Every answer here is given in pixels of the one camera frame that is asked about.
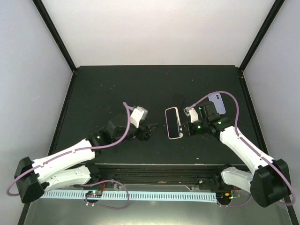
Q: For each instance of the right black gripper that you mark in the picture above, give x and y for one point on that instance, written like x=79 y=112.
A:
x=191 y=132

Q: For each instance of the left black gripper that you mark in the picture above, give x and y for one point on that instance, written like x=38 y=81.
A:
x=147 y=134

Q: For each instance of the beige cased phone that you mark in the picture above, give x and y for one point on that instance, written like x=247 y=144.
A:
x=173 y=124

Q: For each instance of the blue phone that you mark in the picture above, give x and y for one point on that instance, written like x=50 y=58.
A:
x=177 y=101

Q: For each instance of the lavender phone case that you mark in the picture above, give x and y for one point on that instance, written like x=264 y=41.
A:
x=218 y=102

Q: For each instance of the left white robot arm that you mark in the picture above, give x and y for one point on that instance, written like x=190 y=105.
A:
x=72 y=166

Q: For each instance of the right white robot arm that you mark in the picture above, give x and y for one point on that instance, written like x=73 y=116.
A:
x=267 y=180

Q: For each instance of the small circuit board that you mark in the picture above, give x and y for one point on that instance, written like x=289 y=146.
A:
x=93 y=194

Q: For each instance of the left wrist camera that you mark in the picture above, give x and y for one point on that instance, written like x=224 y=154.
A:
x=138 y=115

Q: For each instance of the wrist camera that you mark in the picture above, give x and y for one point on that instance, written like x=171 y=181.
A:
x=138 y=115
x=192 y=113

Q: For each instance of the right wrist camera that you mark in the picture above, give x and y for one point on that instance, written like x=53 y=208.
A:
x=192 y=113

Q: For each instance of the black aluminium front rail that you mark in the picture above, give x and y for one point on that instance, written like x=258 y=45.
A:
x=202 y=175

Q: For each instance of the light blue slotted cable duct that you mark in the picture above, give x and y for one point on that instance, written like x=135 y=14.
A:
x=134 y=196

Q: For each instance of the left black frame post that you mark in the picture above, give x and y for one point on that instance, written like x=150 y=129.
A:
x=55 y=34

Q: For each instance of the black frame post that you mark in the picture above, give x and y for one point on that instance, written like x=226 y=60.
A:
x=55 y=34
x=261 y=33

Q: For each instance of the right black frame post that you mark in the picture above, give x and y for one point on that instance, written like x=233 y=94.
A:
x=261 y=33

